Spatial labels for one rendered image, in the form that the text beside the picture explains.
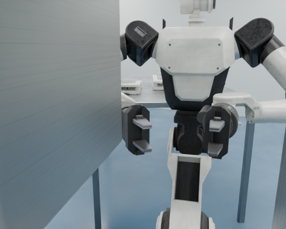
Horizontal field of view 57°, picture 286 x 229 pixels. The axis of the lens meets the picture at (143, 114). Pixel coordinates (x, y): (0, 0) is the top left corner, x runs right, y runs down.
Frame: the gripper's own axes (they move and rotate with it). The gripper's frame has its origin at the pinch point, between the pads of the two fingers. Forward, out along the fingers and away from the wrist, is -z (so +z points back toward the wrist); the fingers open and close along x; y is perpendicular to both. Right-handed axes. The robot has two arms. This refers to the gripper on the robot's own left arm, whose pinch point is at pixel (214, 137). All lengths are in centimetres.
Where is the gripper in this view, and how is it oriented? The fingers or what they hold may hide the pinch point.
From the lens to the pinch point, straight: 60.4
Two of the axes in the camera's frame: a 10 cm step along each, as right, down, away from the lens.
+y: -9.3, -0.8, 3.5
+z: 3.6, -2.3, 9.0
